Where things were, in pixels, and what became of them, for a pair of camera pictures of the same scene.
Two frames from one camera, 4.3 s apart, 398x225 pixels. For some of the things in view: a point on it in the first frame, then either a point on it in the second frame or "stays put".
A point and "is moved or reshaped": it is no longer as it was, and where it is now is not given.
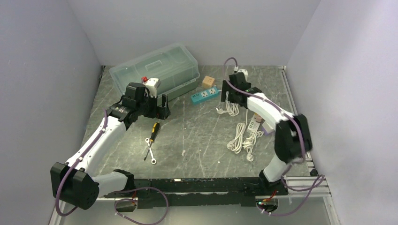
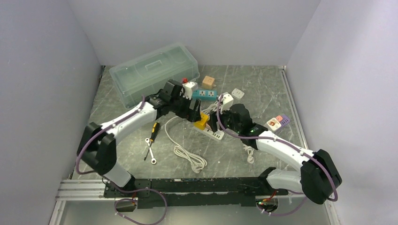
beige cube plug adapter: x=208 y=82 stays put
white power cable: x=232 y=108 is moved or reshaped
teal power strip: x=204 y=94 is moved or reshaped
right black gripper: x=226 y=94 -> x=227 y=117
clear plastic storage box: x=173 y=64 stays put
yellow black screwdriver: x=153 y=135 stays put
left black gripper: x=156 y=108 -> x=193 y=108
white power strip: x=254 y=125 is moved or reshaped
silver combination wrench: x=153 y=161 stays put
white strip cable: x=236 y=144 -> x=199 y=163
